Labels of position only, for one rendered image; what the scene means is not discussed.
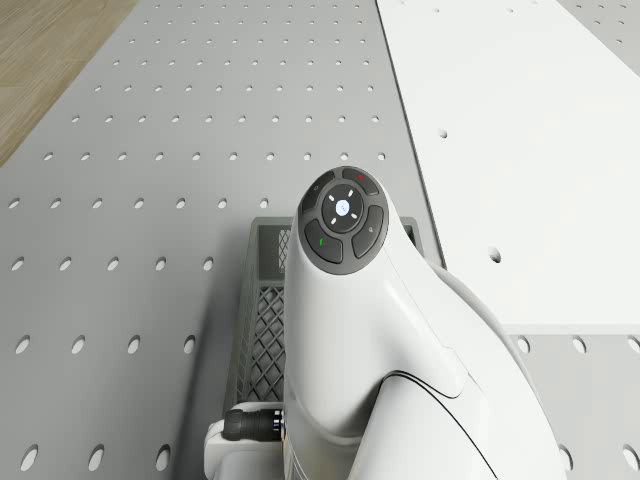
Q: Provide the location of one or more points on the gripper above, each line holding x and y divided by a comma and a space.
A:
235, 450

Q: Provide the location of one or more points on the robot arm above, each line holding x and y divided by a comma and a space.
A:
360, 325

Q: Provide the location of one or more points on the dark grey basket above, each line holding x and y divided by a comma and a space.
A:
262, 320

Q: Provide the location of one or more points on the white board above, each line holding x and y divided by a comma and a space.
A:
525, 150

